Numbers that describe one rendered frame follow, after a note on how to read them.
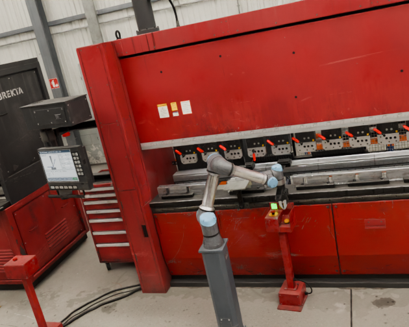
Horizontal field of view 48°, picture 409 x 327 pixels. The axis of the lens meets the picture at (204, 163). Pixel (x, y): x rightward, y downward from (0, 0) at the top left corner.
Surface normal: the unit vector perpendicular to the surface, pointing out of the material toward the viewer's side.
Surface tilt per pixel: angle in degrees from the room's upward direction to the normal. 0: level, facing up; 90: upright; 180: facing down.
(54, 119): 90
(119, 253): 90
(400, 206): 90
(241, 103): 90
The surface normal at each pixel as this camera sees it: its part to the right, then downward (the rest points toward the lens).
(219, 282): -0.28, 0.33
